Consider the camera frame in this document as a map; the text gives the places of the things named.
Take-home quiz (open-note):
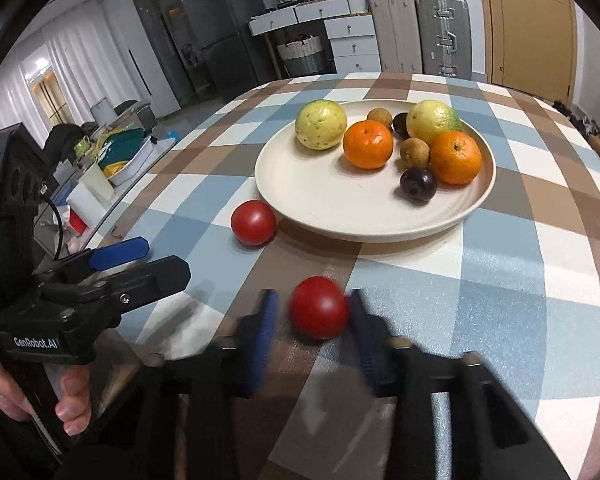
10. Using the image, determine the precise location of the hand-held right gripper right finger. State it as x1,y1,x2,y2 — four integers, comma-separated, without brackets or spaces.
349,287,573,480

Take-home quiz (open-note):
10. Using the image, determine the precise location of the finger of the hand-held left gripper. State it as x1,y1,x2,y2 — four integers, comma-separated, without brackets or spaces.
55,236,150,281
100,255,192,318

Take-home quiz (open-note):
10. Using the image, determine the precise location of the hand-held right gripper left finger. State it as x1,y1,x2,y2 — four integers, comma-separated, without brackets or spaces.
60,287,281,480

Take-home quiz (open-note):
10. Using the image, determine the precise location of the red tomato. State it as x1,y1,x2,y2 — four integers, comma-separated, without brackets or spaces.
289,276,351,340
230,200,277,246

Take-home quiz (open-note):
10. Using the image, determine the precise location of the cream round plate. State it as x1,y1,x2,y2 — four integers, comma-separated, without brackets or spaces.
254,99,497,243

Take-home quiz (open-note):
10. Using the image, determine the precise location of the brown kiwi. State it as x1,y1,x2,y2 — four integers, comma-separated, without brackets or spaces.
366,107,394,131
398,137,432,168

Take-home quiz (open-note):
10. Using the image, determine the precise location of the orange mandarin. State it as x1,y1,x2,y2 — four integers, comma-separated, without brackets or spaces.
343,120,395,170
429,131,482,186

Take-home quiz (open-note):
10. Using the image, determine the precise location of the person's left hand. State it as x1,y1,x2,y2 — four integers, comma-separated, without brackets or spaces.
0,362,93,436

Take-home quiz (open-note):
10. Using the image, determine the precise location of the white plastic box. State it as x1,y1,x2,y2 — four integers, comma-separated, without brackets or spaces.
65,162,116,226

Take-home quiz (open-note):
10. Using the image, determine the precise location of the white storage container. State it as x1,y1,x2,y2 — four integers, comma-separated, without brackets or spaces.
107,135,178,188

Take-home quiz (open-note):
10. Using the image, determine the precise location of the green yellow bag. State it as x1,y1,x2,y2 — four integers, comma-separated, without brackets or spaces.
97,127,153,178

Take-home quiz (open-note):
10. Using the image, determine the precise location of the white bucket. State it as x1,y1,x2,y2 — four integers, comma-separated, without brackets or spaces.
89,100,113,127

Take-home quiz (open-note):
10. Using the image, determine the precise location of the white wardrobe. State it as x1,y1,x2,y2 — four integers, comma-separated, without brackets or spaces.
100,0,181,116

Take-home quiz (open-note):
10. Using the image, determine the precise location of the white curtain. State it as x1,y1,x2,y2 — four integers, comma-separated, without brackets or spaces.
0,12,113,136

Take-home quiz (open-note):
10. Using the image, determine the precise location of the dark glass cabinet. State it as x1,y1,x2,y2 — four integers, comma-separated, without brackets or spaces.
125,0,221,108

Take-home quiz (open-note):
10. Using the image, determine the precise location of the yellow spotted guava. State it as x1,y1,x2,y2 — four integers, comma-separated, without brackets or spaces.
295,100,348,151

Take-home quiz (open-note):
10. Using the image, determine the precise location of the yellow green guava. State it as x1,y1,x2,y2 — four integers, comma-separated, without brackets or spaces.
406,100,462,148

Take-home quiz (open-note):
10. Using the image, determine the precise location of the grey refrigerator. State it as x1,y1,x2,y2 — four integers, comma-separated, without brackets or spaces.
177,0,276,88

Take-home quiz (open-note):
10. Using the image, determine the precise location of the grey white laundry basket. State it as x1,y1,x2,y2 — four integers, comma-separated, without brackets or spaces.
276,35,331,77

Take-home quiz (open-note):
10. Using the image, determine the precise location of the white desk with drawers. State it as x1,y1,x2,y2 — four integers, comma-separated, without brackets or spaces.
247,0,383,78

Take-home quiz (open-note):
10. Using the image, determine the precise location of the row of shoes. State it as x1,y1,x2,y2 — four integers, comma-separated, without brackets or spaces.
552,99,600,148

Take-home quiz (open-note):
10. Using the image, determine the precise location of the beige suitcase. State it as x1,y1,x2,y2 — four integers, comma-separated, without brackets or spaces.
366,0,423,75

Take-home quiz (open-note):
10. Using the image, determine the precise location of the silver suitcase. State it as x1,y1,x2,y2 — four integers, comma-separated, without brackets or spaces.
416,0,472,80

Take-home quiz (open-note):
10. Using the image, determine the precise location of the wooden door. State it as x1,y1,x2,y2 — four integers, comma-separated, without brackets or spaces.
475,0,578,106

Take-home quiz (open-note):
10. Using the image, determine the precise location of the black cable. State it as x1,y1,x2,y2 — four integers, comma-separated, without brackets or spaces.
40,187,65,263

